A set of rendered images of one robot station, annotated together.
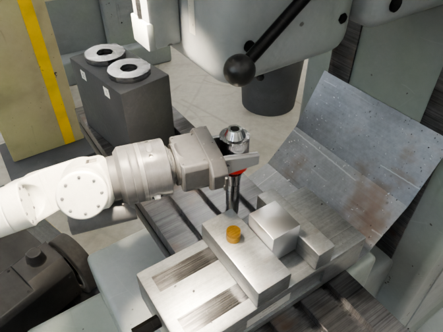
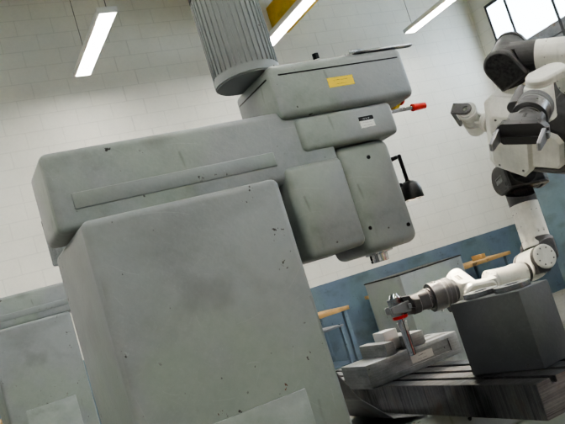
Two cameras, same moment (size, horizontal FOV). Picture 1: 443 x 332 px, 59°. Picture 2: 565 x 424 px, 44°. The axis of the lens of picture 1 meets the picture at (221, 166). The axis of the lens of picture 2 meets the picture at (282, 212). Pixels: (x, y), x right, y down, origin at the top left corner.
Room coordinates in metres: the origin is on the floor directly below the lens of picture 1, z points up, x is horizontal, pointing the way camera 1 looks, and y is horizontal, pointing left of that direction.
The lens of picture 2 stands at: (2.62, -0.02, 1.29)
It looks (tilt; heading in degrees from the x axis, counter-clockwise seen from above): 6 degrees up; 187
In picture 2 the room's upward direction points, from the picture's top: 17 degrees counter-clockwise
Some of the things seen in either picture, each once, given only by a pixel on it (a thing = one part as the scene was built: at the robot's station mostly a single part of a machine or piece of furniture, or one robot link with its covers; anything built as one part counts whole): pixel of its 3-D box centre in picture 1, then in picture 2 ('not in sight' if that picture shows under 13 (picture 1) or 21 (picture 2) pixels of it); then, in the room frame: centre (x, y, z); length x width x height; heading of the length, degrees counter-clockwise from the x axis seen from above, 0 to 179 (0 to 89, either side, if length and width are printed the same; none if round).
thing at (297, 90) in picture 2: not in sight; (324, 96); (0.49, -0.03, 1.81); 0.47 x 0.26 x 0.16; 124
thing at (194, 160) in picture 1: (178, 165); (425, 300); (0.45, 0.07, 1.13); 0.13 x 0.12 x 0.10; 20
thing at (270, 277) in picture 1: (243, 254); (403, 340); (0.36, -0.03, 1.03); 0.15 x 0.06 x 0.04; 34
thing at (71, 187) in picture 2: not in sight; (192, 173); (0.76, -0.44, 1.66); 0.80 x 0.23 x 0.20; 124
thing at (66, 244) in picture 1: (74, 263); not in sight; (0.71, 0.45, 0.50); 0.20 x 0.05 x 0.20; 51
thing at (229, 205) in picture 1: (232, 190); (406, 336); (0.48, -0.02, 1.05); 0.03 x 0.03 x 0.11
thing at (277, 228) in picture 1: (272, 231); (387, 340); (0.39, -0.08, 1.04); 0.06 x 0.05 x 0.06; 34
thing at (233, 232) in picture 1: (233, 234); not in sight; (0.38, -0.02, 1.06); 0.02 x 0.02 x 0.02
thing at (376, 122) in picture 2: not in sight; (329, 138); (0.50, -0.06, 1.68); 0.34 x 0.24 x 0.10; 124
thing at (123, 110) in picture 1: (123, 99); (508, 325); (0.79, 0.23, 1.04); 0.22 x 0.12 x 0.20; 43
